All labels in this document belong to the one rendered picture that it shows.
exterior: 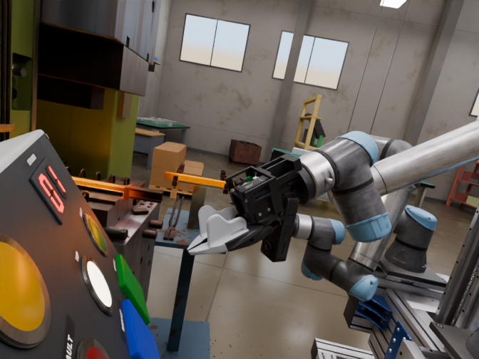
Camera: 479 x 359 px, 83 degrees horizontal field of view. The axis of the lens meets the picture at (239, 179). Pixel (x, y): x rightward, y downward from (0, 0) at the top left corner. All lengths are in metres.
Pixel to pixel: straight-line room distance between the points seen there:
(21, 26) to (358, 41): 9.16
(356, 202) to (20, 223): 0.45
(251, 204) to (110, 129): 0.78
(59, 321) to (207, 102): 8.94
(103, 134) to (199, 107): 8.10
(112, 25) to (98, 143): 0.54
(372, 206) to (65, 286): 0.45
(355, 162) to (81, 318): 0.42
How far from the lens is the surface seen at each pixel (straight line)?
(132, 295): 0.39
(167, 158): 3.93
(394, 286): 1.32
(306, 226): 0.84
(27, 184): 0.26
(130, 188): 0.83
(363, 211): 0.52
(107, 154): 1.10
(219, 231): 0.40
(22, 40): 0.68
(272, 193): 0.40
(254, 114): 8.86
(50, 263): 0.22
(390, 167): 0.66
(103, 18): 0.67
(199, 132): 9.11
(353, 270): 0.86
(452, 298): 1.23
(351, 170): 0.49
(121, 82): 0.70
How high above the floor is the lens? 1.26
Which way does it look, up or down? 12 degrees down
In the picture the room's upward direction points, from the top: 11 degrees clockwise
